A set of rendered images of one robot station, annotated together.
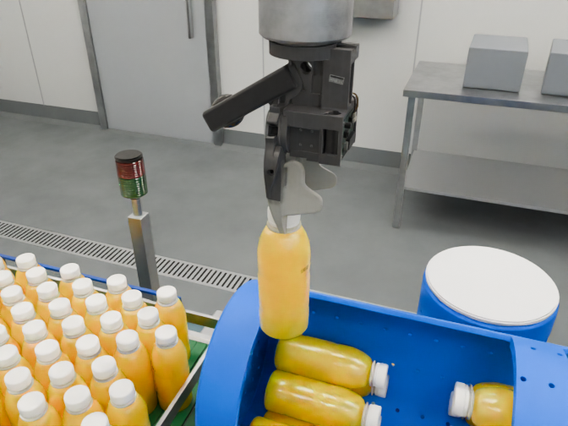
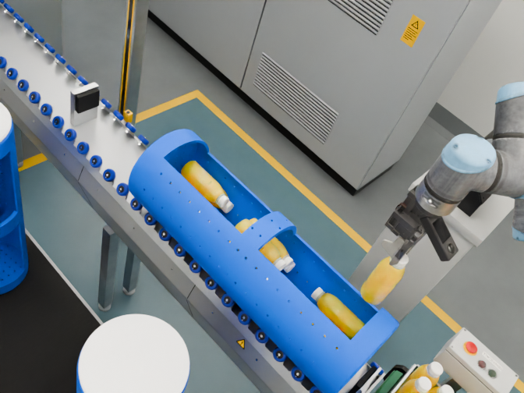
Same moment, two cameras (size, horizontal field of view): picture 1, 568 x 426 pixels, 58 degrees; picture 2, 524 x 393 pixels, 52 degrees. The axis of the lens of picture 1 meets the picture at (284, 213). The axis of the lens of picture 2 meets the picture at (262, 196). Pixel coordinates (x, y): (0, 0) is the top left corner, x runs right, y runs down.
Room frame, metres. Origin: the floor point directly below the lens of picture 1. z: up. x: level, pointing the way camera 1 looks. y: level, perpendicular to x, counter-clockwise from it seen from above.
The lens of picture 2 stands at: (1.46, -0.24, 2.40)
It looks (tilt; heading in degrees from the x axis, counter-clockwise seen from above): 47 degrees down; 188
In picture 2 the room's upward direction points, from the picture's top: 22 degrees clockwise
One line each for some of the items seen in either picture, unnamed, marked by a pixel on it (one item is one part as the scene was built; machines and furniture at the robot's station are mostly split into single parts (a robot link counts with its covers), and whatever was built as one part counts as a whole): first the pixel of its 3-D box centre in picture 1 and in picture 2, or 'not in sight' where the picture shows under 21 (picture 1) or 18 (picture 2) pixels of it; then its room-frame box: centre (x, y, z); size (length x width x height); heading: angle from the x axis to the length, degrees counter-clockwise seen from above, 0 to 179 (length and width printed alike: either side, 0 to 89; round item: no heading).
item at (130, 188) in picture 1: (133, 183); not in sight; (1.10, 0.36, 1.18); 0.06 x 0.06 x 0.05
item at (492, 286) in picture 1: (489, 281); (135, 363); (0.92, -0.46, 1.03); 0.28 x 0.28 x 0.01
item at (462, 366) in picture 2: not in sight; (475, 367); (0.42, 0.41, 1.05); 0.20 x 0.10 x 0.10; 71
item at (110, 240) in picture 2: not in sight; (107, 270); (0.35, -0.90, 0.31); 0.06 x 0.06 x 0.63; 71
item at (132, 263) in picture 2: not in sight; (134, 255); (0.21, -0.85, 0.31); 0.06 x 0.06 x 0.63; 71
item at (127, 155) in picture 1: (133, 185); not in sight; (1.10, 0.36, 1.18); 0.06 x 0.06 x 0.16
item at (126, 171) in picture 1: (130, 166); not in sight; (1.10, 0.36, 1.23); 0.06 x 0.06 x 0.04
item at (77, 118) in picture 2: not in sight; (85, 106); (0.19, -1.14, 1.00); 0.10 x 0.04 x 0.15; 161
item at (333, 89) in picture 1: (310, 100); (417, 216); (0.52, -0.03, 1.57); 0.09 x 0.08 x 0.12; 71
